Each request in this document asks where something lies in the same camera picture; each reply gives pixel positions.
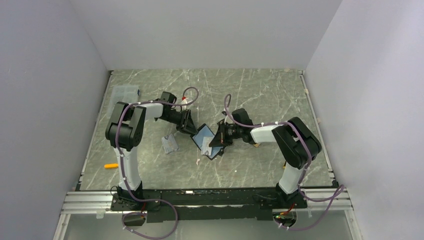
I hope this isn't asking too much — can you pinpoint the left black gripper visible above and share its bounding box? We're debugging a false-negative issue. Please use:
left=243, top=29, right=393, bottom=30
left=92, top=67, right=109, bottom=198
left=161, top=108, right=199, bottom=137

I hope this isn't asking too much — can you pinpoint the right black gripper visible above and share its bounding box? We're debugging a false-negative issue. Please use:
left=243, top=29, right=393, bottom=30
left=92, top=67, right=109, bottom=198
left=209, top=122, right=243, bottom=147

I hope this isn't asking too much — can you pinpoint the black leather card holder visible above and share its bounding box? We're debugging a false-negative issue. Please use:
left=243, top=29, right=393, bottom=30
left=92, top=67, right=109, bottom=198
left=190, top=123, right=224, bottom=160

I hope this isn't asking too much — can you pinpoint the clear plastic screw box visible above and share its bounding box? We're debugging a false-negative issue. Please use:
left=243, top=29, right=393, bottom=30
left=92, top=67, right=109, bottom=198
left=106, top=84, right=140, bottom=118

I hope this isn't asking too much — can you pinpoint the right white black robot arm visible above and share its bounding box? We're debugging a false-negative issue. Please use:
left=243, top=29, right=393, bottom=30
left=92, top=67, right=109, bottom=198
left=209, top=108, right=322, bottom=208

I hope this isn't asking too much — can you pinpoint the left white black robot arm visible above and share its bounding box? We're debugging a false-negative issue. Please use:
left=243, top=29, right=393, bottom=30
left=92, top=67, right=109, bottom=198
left=105, top=91, right=198, bottom=210

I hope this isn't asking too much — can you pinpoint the silver credit card stack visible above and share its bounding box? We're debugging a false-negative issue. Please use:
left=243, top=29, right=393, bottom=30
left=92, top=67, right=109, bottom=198
left=161, top=134, right=180, bottom=155

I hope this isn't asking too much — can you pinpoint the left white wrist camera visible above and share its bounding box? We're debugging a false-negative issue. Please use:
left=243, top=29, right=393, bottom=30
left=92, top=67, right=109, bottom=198
left=180, top=96, right=193, bottom=107

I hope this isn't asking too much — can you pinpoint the aluminium frame rail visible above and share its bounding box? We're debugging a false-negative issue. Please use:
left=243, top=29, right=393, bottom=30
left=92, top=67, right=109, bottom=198
left=61, top=189, right=354, bottom=218

